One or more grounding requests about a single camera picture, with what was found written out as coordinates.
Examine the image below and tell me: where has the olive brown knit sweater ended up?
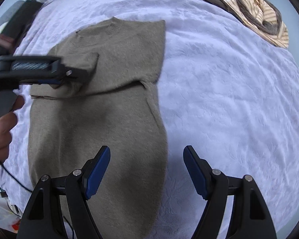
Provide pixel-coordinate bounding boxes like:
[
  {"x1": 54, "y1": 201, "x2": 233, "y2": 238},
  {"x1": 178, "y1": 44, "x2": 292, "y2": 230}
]
[{"x1": 27, "y1": 18, "x2": 168, "y2": 238}]

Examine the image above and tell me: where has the lavender plush bed blanket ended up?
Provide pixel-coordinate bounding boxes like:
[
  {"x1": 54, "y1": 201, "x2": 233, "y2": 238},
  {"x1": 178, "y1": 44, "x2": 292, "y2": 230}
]
[{"x1": 0, "y1": 0, "x2": 299, "y2": 238}]

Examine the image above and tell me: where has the person's left hand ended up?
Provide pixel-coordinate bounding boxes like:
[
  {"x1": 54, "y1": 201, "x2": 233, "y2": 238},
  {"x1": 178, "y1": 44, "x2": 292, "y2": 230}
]
[{"x1": 0, "y1": 96, "x2": 25, "y2": 162}]

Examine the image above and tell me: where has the black cable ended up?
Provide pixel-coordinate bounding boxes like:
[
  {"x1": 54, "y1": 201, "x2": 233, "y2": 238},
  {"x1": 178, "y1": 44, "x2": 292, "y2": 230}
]
[{"x1": 0, "y1": 161, "x2": 76, "y2": 239}]

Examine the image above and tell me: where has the brown striped fleece robe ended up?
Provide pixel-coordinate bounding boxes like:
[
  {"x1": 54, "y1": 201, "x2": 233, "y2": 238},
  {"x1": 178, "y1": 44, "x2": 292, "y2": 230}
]
[{"x1": 204, "y1": 0, "x2": 289, "y2": 49}]

